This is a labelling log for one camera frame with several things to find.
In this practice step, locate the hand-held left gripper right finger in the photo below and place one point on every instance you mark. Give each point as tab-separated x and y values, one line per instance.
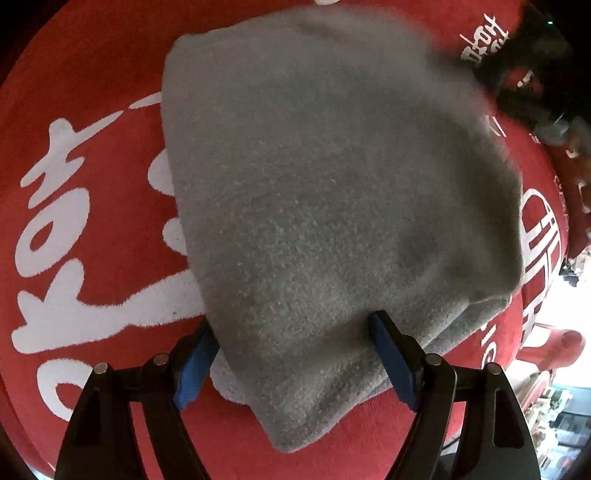
395	360

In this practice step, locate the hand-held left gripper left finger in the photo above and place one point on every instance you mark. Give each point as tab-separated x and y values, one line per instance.
196	369

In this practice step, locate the red blanket with white print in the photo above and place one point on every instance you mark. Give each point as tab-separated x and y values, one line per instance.
115	207

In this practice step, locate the grey knit sweater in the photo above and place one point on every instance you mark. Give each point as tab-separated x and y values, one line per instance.
323	207

